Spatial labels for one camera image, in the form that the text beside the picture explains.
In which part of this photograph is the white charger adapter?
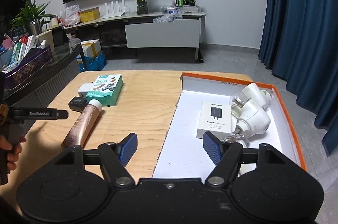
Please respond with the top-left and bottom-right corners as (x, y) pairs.
(79, 84), (91, 99)

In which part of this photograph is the beige cardboard box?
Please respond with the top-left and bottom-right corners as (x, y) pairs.
(35, 29), (55, 53)

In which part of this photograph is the blue plastic bag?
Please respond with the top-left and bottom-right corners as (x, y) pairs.
(76, 51), (107, 73)

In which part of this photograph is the purple patterned box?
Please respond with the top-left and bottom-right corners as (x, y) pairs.
(0, 45), (53, 92)

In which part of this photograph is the clear plastic organizer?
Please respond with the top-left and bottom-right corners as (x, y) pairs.
(161, 4), (201, 15)

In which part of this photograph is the orange-edged white cardboard box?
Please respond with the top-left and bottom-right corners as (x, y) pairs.
(152, 72), (308, 179)

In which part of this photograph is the green white carton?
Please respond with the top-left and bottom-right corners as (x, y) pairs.
(86, 74), (124, 107)

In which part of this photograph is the black glass coffee table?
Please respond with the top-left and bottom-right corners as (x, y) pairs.
(0, 38), (87, 106)

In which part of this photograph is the dark glass vase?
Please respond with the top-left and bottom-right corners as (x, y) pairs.
(136, 1), (148, 15)

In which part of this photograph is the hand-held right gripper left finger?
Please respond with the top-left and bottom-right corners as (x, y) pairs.
(49, 133), (138, 187)

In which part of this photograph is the brown cosmetic tube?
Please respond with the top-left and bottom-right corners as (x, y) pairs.
(61, 99), (103, 150)

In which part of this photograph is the clear plastic bag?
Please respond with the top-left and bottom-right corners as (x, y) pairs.
(153, 14), (183, 24)

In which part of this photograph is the green white toothpaste box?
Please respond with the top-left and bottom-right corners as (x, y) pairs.
(10, 41), (27, 69)

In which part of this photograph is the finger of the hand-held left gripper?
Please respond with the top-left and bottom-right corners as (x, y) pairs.
(8, 107), (68, 121)

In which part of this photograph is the dark blue curtain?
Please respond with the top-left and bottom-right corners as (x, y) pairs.
(257, 0), (338, 156)

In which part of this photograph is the white router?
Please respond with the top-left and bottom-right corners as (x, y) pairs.
(102, 1), (126, 19)

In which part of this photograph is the white plug-in repellent device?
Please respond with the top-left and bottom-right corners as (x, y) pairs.
(231, 99), (271, 138)
(230, 83), (273, 110)

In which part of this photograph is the grey white television cabinet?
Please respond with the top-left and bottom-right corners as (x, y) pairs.
(63, 10), (206, 63)

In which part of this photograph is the white plastic bag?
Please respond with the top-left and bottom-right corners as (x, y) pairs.
(58, 4), (81, 27)

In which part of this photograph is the black charger adapter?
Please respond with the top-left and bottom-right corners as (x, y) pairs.
(68, 96), (88, 113)

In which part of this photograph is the leafy green plant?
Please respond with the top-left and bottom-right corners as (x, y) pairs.
(10, 0), (55, 32)

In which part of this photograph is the person's left hand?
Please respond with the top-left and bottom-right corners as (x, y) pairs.
(0, 134), (23, 170)

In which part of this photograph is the red white toothpaste box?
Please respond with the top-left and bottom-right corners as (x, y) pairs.
(25, 35), (40, 54)

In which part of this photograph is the white yellow cardboard box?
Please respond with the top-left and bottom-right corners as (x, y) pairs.
(80, 39), (102, 58)

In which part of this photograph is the white charger package box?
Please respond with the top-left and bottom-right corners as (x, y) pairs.
(196, 101), (233, 140)

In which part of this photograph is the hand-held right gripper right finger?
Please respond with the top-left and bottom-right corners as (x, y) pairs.
(203, 132), (288, 187)

